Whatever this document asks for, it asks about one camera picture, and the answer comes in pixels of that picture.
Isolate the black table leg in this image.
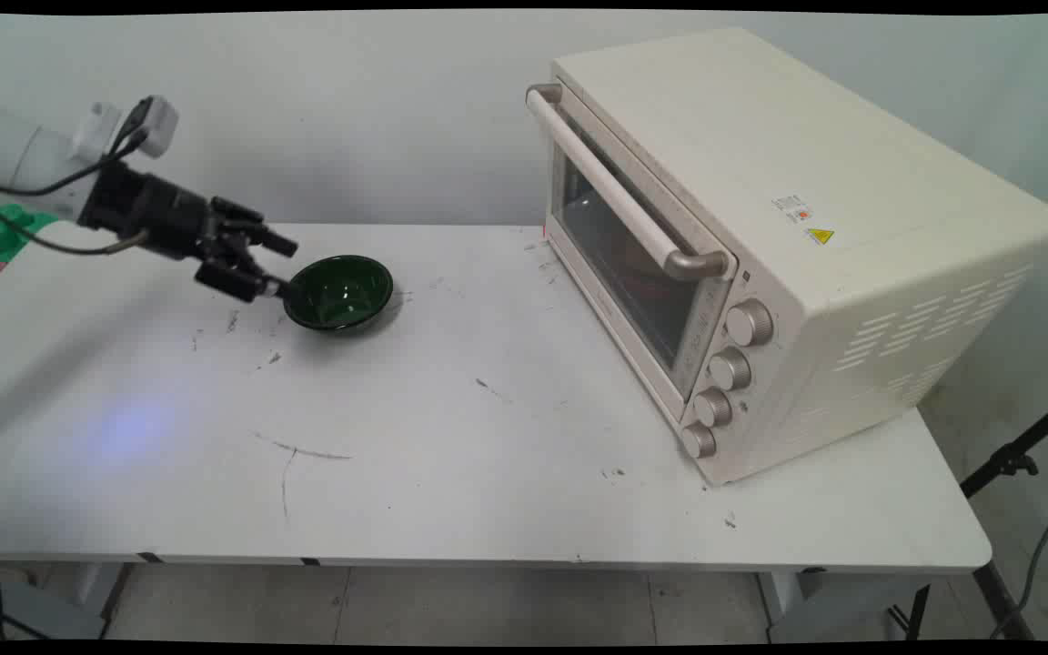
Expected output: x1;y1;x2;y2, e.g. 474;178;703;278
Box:
972;559;1036;642

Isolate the grey hanging cable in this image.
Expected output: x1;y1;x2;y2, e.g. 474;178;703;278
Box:
988;414;1048;640

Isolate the silver oven knob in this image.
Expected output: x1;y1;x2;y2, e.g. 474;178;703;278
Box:
680;422;718;459
693;388;734;429
708;348;753;392
725;299;775;348

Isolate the oven door with bar handle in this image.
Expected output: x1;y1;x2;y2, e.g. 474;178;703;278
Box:
525;82;740;425

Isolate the cream toaster oven body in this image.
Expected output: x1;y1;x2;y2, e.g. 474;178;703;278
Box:
542;25;1048;488

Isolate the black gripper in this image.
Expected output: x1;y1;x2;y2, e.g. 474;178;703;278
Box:
78;162;299;305

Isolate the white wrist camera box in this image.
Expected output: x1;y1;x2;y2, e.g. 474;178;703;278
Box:
128;95;180;158

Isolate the black tripod stand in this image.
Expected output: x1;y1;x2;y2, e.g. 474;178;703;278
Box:
888;391;1048;642

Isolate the black cable with silver plug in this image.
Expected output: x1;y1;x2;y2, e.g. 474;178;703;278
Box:
0;186;150;257

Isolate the dark green bowl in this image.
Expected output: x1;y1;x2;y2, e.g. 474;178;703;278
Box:
282;255;395;334

